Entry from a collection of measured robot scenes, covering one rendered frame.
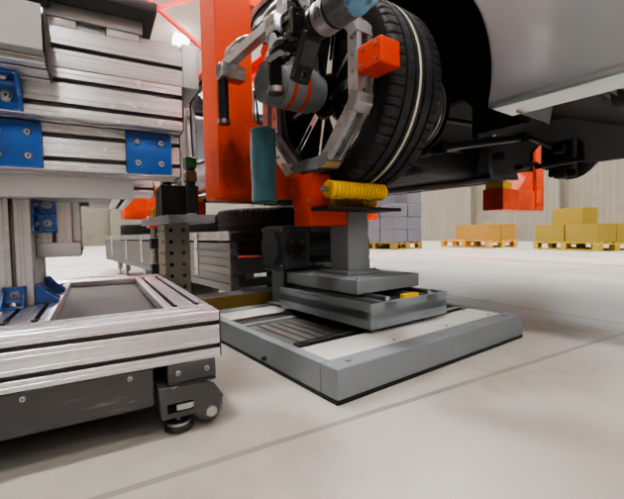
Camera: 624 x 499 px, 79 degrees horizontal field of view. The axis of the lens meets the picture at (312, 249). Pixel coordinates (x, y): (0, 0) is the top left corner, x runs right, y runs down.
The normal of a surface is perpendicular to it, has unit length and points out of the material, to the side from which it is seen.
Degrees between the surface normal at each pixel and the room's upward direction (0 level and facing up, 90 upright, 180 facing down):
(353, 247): 90
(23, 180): 90
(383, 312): 90
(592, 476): 0
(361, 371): 90
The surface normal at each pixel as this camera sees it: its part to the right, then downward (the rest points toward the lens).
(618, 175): -0.87, 0.04
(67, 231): 0.49, 0.03
